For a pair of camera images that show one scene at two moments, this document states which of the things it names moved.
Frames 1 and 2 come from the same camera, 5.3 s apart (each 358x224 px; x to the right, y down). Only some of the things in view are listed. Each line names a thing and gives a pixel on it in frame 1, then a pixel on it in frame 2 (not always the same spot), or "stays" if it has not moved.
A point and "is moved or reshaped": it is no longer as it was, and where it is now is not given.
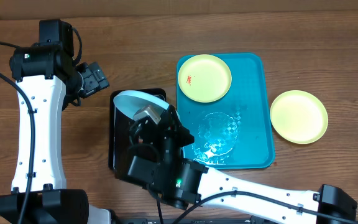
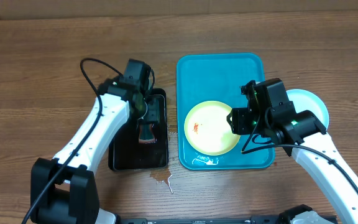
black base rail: [189, 221] stays
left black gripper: [94, 83] → [146, 121]
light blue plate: [129, 102] is moved or reshaped
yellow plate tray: [204, 78] → [207, 130]
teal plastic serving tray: [233, 132] stays
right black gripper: [178, 135] → [239, 122]
